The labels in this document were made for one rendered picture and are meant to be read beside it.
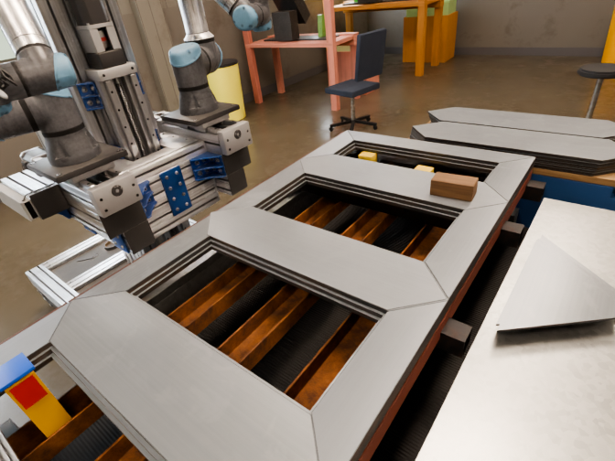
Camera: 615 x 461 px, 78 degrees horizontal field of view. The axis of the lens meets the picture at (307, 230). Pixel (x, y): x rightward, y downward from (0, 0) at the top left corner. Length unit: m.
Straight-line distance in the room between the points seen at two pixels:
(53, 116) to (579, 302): 1.41
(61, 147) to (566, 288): 1.38
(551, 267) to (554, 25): 6.44
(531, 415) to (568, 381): 0.11
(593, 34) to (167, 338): 7.04
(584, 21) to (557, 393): 6.71
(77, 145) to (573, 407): 1.37
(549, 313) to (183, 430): 0.75
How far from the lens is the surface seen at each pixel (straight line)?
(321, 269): 0.92
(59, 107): 1.34
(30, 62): 1.09
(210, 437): 0.70
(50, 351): 1.01
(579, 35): 7.35
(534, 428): 0.83
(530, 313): 0.95
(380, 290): 0.86
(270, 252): 0.99
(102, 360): 0.89
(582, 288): 1.06
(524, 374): 0.89
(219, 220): 1.18
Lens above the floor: 1.43
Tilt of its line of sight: 34 degrees down
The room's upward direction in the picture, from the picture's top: 8 degrees counter-clockwise
